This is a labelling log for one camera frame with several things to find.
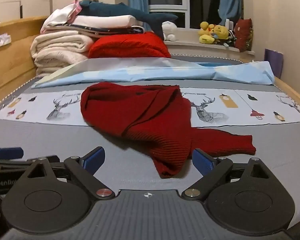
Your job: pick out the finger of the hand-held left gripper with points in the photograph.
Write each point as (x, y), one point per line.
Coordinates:
(10, 152)

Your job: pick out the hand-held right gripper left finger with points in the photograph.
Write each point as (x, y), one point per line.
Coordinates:
(93, 158)

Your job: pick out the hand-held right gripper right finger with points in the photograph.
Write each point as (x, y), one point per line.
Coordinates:
(202, 162)

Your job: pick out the dark red knit sweater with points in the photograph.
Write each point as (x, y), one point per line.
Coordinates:
(140, 120)

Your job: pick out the grey bed sheet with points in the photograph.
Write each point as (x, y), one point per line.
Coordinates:
(65, 137)

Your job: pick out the white deer print sheet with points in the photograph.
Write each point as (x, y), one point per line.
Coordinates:
(240, 115)

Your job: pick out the light blue bed sheet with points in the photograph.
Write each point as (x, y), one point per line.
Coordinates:
(165, 72)

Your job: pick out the crumpled clear plastic wrap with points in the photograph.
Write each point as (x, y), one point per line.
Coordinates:
(1, 40)

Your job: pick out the white window sill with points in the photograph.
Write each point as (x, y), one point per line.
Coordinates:
(185, 46)

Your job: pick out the folded bright red knit blanket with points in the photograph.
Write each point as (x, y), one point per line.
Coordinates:
(127, 45)

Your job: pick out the purple bag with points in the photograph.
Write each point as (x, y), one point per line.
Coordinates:
(273, 62)

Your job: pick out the striped plush toy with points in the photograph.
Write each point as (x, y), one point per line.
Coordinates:
(230, 38)

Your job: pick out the yellow duck plush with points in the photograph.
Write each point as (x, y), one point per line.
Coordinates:
(205, 33)

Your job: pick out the folded dark patterned cloth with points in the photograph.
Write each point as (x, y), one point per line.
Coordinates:
(110, 29)

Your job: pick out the yellow plush toy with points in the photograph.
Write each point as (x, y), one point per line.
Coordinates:
(221, 32)

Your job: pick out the dark red owl cushion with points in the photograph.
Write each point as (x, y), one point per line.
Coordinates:
(243, 35)

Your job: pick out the white seal plush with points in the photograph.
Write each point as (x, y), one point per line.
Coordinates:
(168, 28)

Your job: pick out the folded white cloth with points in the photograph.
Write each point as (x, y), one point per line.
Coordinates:
(102, 20)

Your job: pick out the white and pink garment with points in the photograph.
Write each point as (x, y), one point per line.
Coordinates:
(60, 15)

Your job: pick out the white framed window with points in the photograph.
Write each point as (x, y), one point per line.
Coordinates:
(185, 15)

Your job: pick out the dark blue shark plush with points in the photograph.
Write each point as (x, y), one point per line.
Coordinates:
(115, 10)

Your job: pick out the wooden bed frame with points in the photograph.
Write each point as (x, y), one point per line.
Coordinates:
(12, 62)

